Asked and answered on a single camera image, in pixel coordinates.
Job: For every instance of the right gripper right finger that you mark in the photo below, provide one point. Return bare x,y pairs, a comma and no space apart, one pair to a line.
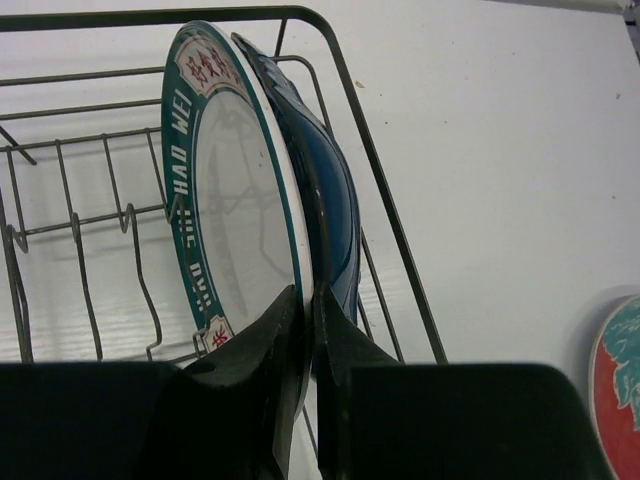
339,347

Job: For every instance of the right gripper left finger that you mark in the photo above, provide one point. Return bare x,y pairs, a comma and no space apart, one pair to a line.
232,412

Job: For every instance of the dark blue plate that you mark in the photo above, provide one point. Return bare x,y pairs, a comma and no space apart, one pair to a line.
325,183

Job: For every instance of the white plate teal lettered rim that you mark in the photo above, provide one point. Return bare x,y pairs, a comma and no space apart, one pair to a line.
235,210

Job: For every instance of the red and teal plate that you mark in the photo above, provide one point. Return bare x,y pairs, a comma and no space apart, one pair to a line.
614,389

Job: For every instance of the wire dish rack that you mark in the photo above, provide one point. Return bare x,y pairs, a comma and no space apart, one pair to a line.
87,271

